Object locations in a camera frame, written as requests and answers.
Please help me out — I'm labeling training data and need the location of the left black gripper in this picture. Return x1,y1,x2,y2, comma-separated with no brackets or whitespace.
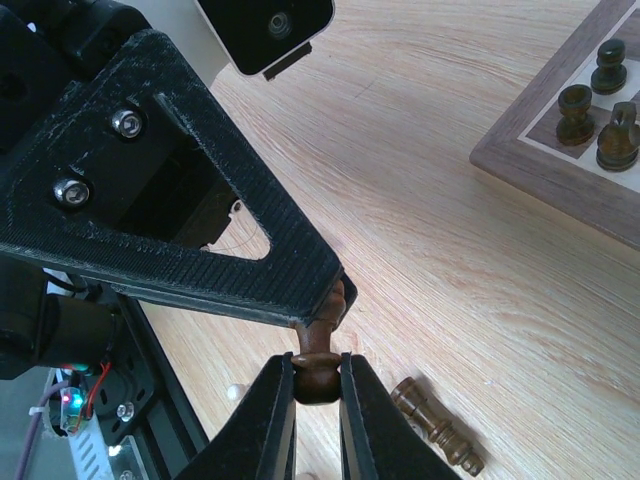
1,1,150,164

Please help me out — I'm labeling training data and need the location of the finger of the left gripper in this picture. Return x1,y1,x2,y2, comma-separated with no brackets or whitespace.
1,30,346,327

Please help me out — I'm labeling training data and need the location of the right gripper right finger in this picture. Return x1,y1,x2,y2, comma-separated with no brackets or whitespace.
339,353,459,480

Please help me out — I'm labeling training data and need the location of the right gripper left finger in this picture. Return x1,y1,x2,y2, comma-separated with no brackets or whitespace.
177,352,296,480

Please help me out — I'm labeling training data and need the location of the dark knight chess piece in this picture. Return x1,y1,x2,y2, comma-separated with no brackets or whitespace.
596,101,639,172

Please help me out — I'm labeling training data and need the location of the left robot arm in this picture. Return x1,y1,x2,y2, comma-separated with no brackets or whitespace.
1,1,357,379

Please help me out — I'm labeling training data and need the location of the wooden chess board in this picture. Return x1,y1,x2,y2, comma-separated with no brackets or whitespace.
470,0,639,248

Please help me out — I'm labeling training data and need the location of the black aluminium frame rail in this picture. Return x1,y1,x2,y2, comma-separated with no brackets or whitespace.
95,291,208,479

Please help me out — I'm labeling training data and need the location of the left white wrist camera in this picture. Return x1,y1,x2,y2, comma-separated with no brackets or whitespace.
179,0,336,96

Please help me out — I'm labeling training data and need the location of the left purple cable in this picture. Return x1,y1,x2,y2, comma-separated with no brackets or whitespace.
11,379,71,480

